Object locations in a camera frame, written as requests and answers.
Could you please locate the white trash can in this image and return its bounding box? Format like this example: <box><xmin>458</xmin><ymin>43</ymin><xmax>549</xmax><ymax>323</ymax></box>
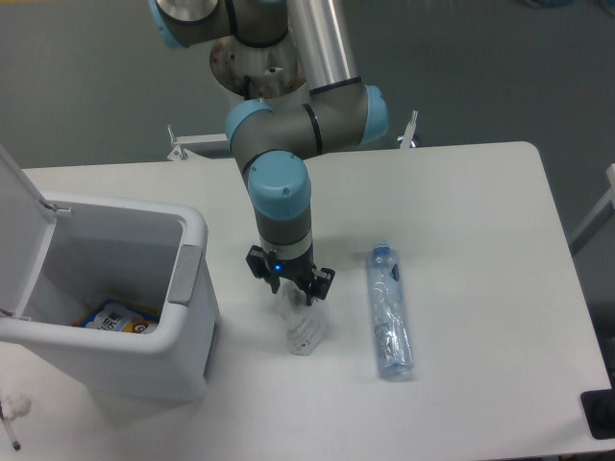
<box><xmin>1</xmin><ymin>193</ymin><xmax>220</xmax><ymax>400</ymax></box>

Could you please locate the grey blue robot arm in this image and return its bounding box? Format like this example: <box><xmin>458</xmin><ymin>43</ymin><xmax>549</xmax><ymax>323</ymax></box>
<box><xmin>150</xmin><ymin>1</ymin><xmax>389</xmax><ymax>300</ymax></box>

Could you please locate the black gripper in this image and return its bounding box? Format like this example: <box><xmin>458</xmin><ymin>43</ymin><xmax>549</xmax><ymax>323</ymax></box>
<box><xmin>246</xmin><ymin>245</ymin><xmax>335</xmax><ymax>306</ymax></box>

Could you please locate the colourful snack wrapper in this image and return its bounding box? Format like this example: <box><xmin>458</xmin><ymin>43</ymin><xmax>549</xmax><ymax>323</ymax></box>
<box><xmin>72</xmin><ymin>299</ymin><xmax>162</xmax><ymax>334</ymax></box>

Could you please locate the clear plastic bag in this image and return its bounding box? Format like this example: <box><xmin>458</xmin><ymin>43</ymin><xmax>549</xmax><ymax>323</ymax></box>
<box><xmin>275</xmin><ymin>281</ymin><xmax>330</xmax><ymax>356</ymax></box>

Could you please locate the white pedestal base frame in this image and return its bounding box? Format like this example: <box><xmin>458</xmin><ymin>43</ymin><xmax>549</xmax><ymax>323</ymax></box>
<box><xmin>166</xmin><ymin>109</ymin><xmax>421</xmax><ymax>161</ymax></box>

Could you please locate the white trash can lid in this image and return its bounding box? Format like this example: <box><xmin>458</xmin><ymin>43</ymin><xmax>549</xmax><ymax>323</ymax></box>
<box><xmin>1</xmin><ymin>149</ymin><xmax>71</xmax><ymax>319</ymax></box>

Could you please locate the clear blue plastic bottle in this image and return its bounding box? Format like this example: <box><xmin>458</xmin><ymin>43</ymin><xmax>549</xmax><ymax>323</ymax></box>
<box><xmin>365</xmin><ymin>243</ymin><xmax>414</xmax><ymax>381</ymax></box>

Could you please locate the white crumpled tissue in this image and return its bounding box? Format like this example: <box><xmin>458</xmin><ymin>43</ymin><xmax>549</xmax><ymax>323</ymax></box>
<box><xmin>2</xmin><ymin>392</ymin><xmax>32</xmax><ymax>421</ymax></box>

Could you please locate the black clamp mount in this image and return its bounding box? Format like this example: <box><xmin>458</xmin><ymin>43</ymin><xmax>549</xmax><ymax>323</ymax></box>
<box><xmin>580</xmin><ymin>389</ymin><xmax>614</xmax><ymax>440</ymax></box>

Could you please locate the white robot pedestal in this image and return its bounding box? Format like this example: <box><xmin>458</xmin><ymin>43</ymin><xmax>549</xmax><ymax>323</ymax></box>
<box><xmin>209</xmin><ymin>37</ymin><xmax>308</xmax><ymax>158</ymax></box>

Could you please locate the white frame at right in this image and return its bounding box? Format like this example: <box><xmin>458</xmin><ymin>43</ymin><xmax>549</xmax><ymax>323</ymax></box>
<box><xmin>568</xmin><ymin>164</ymin><xmax>614</xmax><ymax>257</ymax></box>

